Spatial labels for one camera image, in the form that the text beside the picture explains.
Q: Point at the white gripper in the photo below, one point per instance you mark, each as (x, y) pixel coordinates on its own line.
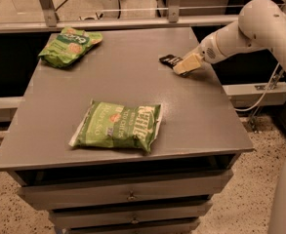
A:
(208, 52)

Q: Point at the black rxbar chocolate bar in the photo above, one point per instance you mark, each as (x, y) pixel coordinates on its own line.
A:
(170, 60)

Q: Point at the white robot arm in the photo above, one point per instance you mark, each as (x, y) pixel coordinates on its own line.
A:
(261, 25)

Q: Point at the green kettle jalapeno chip bag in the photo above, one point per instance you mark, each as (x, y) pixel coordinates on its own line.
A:
(110, 125)

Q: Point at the green rice cake bag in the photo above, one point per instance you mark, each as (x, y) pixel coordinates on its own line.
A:
(69, 46)

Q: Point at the grey metal railing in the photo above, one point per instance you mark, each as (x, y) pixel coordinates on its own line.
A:
(53, 15)

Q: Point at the grey drawer cabinet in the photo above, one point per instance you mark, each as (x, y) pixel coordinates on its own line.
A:
(199, 132)

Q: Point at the top grey drawer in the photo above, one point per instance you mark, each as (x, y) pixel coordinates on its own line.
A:
(124, 190)

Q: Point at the grey drawer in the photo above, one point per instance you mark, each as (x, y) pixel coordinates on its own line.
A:
(124, 190)
(139, 212)
(174, 226)

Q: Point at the middle grey drawer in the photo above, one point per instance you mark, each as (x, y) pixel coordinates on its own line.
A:
(139, 212)

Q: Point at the bottom grey drawer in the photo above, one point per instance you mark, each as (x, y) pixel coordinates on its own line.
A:
(174, 226)

